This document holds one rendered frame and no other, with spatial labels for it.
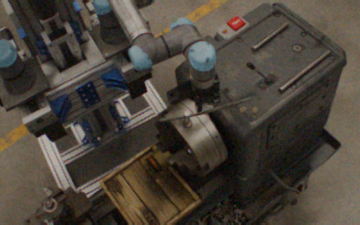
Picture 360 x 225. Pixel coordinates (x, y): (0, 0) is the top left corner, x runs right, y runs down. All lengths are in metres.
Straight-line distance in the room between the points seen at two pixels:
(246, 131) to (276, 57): 0.36
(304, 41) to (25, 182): 2.14
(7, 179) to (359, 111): 2.50
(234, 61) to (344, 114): 1.55
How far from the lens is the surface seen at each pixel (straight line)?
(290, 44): 1.90
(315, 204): 2.91
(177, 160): 1.78
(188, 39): 1.33
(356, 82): 3.42
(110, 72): 2.18
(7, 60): 1.96
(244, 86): 1.76
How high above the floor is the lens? 2.69
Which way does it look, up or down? 58 degrees down
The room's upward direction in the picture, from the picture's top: 11 degrees counter-clockwise
